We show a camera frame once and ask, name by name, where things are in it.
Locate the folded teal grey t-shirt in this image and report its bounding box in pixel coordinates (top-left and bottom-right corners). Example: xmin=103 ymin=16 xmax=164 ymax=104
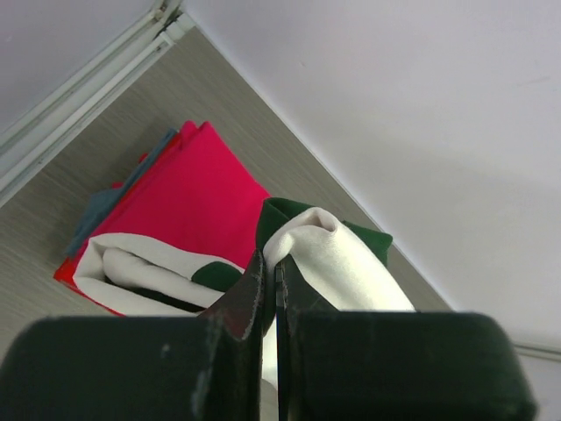
xmin=65 ymin=129 xmax=178 ymax=257

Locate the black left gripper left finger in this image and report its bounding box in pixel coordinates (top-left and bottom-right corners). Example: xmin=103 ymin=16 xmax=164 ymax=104
xmin=1 ymin=253 xmax=266 ymax=420

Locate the white and green raglan t-shirt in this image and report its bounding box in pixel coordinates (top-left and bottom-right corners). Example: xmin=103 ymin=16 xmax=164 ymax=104
xmin=75 ymin=196 xmax=417 ymax=396

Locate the aluminium frame rail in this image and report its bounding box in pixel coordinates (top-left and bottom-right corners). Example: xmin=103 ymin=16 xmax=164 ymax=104
xmin=1 ymin=1 xmax=195 ymax=204

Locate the folded red t-shirt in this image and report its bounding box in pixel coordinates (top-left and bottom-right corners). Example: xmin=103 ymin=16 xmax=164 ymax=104
xmin=53 ymin=133 xmax=181 ymax=316

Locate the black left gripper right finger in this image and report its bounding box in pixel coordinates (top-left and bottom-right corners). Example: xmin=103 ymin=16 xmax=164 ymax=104
xmin=273 ymin=257 xmax=537 ymax=420

